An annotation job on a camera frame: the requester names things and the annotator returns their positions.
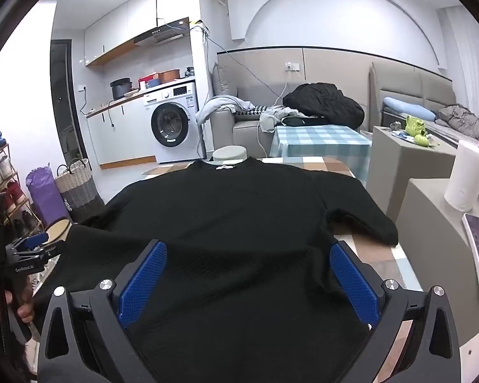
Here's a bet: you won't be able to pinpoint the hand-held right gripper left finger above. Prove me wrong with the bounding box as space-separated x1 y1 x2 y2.
38 239 168 383

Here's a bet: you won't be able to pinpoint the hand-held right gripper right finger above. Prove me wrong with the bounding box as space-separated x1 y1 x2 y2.
329 240 461 383

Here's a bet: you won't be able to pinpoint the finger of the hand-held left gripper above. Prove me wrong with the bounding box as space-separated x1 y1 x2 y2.
34 241 70 264
14 231 50 250

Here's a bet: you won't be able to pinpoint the black knit sweater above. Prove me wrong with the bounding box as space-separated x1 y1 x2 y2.
32 157 400 383

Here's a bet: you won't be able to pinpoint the person's left forearm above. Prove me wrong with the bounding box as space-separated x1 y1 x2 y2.
0 313 38 383

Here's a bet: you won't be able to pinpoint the person's left hand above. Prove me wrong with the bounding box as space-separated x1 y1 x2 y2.
0 289 35 324

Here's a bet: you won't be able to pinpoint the round wooden stool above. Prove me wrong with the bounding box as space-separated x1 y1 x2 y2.
44 219 72 248

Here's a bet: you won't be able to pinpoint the purple bag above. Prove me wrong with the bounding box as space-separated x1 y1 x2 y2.
26 163 70 224

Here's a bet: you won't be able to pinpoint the wooden shoe rack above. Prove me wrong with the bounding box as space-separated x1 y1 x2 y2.
0 130 44 248

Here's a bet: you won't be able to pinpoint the wicker laundry basket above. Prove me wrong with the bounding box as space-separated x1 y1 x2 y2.
56 157 104 220

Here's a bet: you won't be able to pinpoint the grey side table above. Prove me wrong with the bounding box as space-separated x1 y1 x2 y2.
395 177 479 348
366 125 458 224

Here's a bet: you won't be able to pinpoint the brown blue checked tablecloth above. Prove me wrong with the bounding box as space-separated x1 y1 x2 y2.
141 155 428 368

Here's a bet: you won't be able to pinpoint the white kitchen counter cabinet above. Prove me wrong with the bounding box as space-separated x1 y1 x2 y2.
86 94 156 168

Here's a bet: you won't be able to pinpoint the black door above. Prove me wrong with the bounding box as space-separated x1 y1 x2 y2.
50 39 88 168

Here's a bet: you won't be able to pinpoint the light blue checked cloth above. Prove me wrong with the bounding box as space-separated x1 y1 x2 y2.
269 124 372 160

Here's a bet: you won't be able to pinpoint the round white stool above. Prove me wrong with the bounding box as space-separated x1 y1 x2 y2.
212 146 248 163

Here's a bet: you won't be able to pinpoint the white paper towel roll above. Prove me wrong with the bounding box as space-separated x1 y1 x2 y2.
444 139 479 212

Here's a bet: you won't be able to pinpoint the white washing machine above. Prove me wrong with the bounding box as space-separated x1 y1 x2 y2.
144 81 202 164

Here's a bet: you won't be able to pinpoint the black flat pouch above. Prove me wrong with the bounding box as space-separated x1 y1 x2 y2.
283 116 328 127

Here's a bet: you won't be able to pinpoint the black cooking pot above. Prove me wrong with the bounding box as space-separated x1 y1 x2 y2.
110 79 133 100

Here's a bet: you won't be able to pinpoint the grey sofa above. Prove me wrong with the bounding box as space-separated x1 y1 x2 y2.
209 62 368 150

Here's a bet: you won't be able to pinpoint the light blue pillow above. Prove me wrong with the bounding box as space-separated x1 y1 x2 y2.
383 96 437 122

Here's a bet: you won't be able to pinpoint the black padded jacket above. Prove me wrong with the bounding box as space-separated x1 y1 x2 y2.
283 82 365 130

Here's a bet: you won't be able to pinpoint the pale grey garment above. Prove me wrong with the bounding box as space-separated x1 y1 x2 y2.
259 106 300 132

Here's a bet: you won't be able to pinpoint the grey duvet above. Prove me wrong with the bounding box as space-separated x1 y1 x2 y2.
435 104 479 140

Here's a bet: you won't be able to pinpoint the houndstooth cloth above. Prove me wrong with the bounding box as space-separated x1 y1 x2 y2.
233 106 270 116

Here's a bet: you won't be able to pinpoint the grey bed headboard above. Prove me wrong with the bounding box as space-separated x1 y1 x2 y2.
367 63 456 128

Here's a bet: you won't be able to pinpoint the white upper kitchen cabinets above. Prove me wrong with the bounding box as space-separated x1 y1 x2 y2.
84 0 198 66

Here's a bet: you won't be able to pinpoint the black range hood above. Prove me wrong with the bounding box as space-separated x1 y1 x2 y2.
133 18 190 47

